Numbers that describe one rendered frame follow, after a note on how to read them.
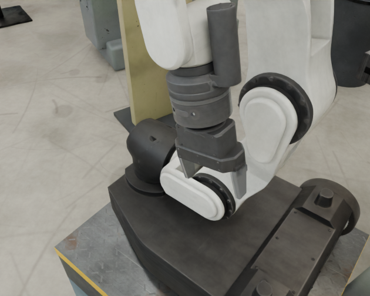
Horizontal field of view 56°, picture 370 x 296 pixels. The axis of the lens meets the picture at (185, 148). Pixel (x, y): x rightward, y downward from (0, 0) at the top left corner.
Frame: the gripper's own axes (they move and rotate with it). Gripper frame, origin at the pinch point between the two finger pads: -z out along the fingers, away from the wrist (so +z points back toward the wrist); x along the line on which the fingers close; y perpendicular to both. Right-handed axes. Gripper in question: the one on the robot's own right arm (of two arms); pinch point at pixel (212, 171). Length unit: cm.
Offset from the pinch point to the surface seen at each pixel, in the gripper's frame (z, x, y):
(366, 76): -10, 4, 67
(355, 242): -61, 11, 51
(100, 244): -47, -51, -2
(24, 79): -47, -239, 69
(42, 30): -32, -308, 131
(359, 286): -82, 15, 51
